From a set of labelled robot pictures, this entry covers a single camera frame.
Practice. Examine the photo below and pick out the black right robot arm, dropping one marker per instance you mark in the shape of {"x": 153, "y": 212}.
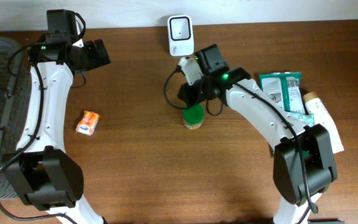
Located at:
{"x": 303, "y": 159}

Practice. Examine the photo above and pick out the orange red snack packet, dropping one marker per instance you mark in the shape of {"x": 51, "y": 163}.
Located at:
{"x": 88, "y": 123}

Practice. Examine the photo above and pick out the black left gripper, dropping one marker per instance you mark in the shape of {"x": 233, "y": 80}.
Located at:
{"x": 94, "y": 59}

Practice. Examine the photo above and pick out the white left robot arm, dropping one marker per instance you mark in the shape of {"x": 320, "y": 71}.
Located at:
{"x": 40, "y": 172}

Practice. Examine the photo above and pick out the green white wipes pack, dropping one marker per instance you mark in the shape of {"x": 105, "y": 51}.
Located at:
{"x": 283, "y": 88}

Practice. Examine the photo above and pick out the green lid spice jar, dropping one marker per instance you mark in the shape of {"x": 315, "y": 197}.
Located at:
{"x": 193, "y": 118}

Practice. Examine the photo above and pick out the white tube carton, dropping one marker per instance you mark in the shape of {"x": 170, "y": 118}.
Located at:
{"x": 315, "y": 106}

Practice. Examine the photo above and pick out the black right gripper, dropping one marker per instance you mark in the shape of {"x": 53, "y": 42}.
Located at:
{"x": 192, "y": 93}

